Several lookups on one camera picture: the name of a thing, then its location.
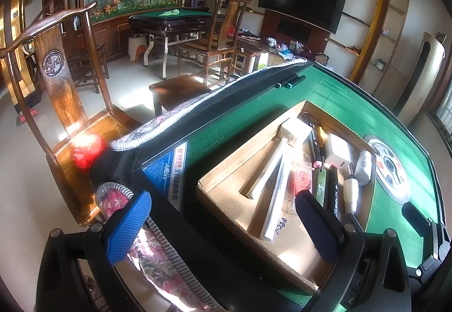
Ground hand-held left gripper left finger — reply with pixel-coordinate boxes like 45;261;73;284
33;189;153;312

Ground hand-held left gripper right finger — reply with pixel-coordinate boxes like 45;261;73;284
295;188;412;312

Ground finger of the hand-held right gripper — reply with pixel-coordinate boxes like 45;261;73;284
401;201;433;237

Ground green marker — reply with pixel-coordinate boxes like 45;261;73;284
312;169;327;208

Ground thick black marker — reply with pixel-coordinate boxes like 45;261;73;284
325;164;341;217

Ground long white pen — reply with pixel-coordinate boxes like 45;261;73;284
245;137;288;200
259;158;295;241

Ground small white tube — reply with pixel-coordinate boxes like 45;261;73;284
342;174;360;215

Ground white bottle green leaf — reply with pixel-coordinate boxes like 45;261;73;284
353;150;373;186

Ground large white wall charger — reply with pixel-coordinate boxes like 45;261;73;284
323;134;352;169

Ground black art marker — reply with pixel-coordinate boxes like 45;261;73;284
300;112;325;171

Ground orange pen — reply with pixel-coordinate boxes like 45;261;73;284
316;126;327;161

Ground cardboard box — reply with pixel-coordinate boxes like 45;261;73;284
196;100;368;295

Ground small white wall charger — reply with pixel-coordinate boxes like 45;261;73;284
279;118;313;147

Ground floral table cover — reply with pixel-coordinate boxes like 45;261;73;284
90;57;308;312

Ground round table control dial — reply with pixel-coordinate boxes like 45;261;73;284
363;134;412;205

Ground blue table sticker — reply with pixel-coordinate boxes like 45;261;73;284
143;141;188;214

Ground red plastic bag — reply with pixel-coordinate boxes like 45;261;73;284
71;134;107;169

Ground barred window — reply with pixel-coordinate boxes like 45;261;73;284
425;82;452;143

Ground standing air conditioner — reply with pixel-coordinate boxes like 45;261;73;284
392;31;447;125

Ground dark wooden bench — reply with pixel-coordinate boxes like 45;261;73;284
149;74;212;118

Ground carved wooden armchair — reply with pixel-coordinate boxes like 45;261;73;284
0;1;145;228

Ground dark wooden chair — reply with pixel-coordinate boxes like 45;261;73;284
67;42;110;94

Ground white orange plastic stool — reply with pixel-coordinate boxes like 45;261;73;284
127;34;153;67

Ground cluttered low table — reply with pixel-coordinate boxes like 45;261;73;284
229;28;329;74

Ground green mahjong table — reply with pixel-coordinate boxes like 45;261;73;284
128;6;227;78

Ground wooden high-back chair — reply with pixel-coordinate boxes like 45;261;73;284
177;0;252;87

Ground yellow wooden frame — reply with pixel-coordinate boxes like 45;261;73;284
348;0;387;85

